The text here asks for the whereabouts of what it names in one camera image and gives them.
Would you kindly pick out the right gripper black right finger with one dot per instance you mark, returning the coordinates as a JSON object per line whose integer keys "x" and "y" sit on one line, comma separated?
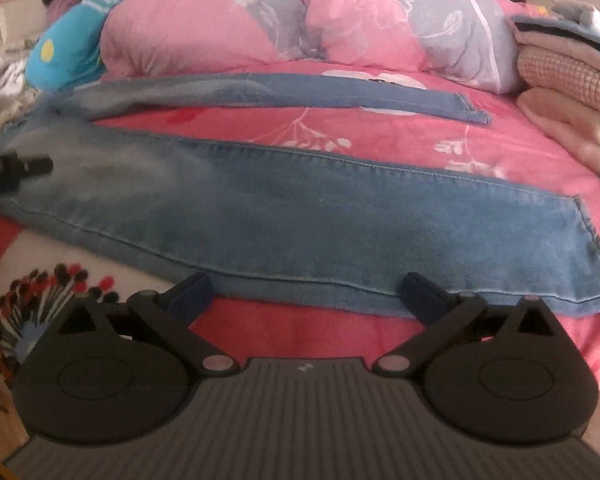
{"x": 509, "y": 374}

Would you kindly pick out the blue denim jeans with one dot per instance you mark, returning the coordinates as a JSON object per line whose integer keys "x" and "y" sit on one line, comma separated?
{"x": 293, "y": 225}

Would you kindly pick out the stack of folded pink clothes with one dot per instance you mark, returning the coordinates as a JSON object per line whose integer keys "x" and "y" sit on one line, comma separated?
{"x": 559, "y": 60}

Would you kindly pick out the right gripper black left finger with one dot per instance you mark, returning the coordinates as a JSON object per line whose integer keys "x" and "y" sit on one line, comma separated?
{"x": 108, "y": 372}

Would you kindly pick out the white grey patterned blanket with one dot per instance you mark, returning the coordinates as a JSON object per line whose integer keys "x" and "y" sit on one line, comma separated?
{"x": 16, "y": 95}

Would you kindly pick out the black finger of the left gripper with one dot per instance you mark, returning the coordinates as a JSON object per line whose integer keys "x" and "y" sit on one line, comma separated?
{"x": 14, "y": 169}

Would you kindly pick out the pink floral duvet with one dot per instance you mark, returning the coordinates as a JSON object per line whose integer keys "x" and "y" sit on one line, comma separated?
{"x": 470, "y": 42}

